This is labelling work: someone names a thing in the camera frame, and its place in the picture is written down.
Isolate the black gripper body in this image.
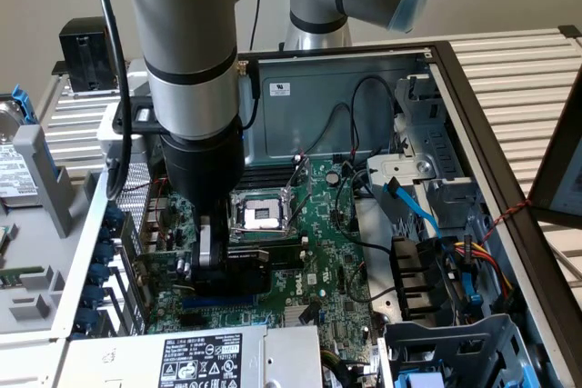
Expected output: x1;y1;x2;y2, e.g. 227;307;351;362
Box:
161;115;247;271

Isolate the green graphics card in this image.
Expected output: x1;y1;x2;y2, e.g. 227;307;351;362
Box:
120;224;273;312

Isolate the silver port block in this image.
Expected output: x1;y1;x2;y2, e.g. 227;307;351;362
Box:
145;195;169;217
141;219;166;244

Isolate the CPU socket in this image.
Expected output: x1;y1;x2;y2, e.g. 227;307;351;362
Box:
229;190;296;243

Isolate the metal socket cover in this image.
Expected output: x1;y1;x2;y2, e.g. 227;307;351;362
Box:
281;154;316;228

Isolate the open metal PC case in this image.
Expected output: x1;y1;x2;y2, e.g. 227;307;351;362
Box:
49;40;582;388

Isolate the RAM stick in motherboard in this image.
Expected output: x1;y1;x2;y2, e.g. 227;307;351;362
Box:
266;246;308;274

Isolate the blue expansion slot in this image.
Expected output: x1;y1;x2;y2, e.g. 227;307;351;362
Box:
181;295;256;311

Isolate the green motherboard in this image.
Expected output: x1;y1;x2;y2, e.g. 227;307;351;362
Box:
140;155;386;369

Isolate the short black expansion slot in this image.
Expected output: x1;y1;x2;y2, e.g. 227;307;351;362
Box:
178;312;205;329

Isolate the grey parts rack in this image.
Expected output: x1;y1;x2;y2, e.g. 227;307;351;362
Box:
0;124;104;339

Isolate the black plastic box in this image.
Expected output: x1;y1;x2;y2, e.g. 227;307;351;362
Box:
57;15;125;95

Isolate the silver chipset heatsink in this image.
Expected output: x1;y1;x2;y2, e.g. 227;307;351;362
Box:
282;304;319;328

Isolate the hard disk with label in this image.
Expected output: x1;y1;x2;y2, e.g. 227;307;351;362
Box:
0;99;41;207

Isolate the grey power supply unit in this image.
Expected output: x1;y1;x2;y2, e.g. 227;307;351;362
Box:
53;323;326;388

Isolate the loose green RAM stick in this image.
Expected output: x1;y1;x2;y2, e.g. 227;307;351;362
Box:
0;265;45;288

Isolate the black plastic fan shroud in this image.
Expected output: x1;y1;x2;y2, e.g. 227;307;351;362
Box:
388;234;451;322

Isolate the metal drive cage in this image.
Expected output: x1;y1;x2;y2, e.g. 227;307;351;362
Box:
366;73;481;210

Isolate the grey disk bay cage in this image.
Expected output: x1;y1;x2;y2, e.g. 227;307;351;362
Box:
377;313;545;388

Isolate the dark framed panel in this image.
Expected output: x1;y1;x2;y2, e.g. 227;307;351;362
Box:
526;70;582;228

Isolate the red black twisted wire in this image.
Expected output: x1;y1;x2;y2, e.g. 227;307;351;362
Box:
479;198;534;244
147;177;170;225

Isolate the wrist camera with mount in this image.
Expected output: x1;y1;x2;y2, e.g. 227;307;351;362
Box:
95;95;164;164

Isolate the thick black cable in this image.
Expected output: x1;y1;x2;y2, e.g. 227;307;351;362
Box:
89;0;134;202

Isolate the black wire loop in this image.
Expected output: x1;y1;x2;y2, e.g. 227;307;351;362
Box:
349;75;404;157
303;102;355;157

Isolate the thin black cable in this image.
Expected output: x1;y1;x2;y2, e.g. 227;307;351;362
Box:
239;0;264;131

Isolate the thick black wire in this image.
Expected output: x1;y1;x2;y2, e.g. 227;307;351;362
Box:
334;168;396;255

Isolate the blue disk bracket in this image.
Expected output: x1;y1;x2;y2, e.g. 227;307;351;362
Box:
11;84;38;129

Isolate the blue SATA wire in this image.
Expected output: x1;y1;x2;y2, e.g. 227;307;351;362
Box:
383;177;445;240
438;240;484;308

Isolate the black yellow wire bundle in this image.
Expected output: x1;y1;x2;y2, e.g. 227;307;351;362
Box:
320;345;378;388

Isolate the yellow red power wire bundle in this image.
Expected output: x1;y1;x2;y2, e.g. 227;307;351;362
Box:
454;234;524;314

